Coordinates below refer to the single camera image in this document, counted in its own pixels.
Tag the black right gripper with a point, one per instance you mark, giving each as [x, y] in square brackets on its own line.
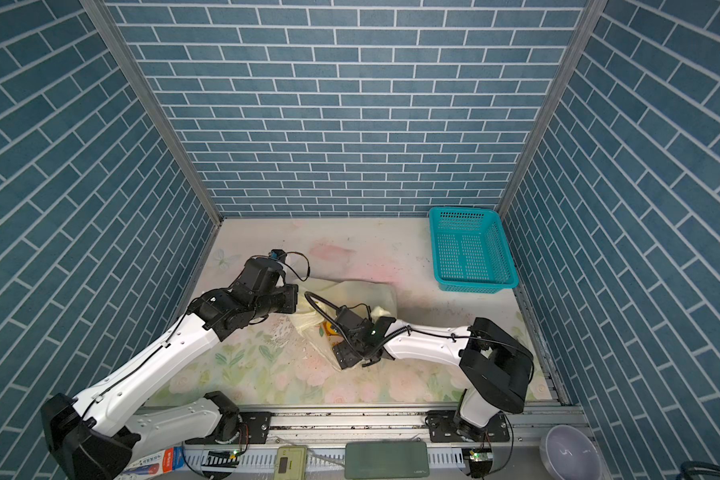
[343, 356]

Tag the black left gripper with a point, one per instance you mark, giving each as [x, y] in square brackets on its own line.
[291, 291]

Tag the yellow printed plastic bag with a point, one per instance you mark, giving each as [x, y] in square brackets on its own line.
[354, 294]

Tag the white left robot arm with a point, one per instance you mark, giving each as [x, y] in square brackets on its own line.
[98, 432]

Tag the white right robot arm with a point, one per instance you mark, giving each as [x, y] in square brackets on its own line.
[497, 367]

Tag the yellow toy fruit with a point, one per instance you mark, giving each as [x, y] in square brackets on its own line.
[330, 329]

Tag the teal perforated plastic basket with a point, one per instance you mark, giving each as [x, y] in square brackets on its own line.
[470, 251]

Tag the small yellow-green timer box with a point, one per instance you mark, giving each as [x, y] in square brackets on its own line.
[290, 463]

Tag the red white blue box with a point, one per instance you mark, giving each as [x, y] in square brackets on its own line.
[154, 465]

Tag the white bowl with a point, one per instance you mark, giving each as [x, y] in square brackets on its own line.
[567, 453]

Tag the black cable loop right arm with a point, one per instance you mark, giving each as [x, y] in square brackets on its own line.
[327, 310]

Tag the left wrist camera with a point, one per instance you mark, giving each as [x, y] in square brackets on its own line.
[278, 255]

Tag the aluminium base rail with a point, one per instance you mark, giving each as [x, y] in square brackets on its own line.
[433, 423]

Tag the aluminium corner post left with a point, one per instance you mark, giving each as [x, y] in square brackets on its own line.
[106, 27]

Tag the aluminium corner post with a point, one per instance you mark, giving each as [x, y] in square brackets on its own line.
[572, 55]
[106, 27]

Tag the aluminium corner post right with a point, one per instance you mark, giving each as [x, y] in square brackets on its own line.
[572, 55]

